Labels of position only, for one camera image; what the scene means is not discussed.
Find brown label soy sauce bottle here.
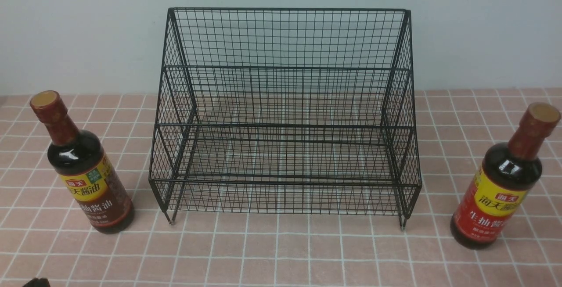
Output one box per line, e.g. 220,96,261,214
29,90,135,234

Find red label soy sauce bottle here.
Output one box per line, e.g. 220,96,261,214
450,102,561,250

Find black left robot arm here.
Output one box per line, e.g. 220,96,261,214
22,278,50,287

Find black wire mesh shelf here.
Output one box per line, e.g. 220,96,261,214
149,7,423,229

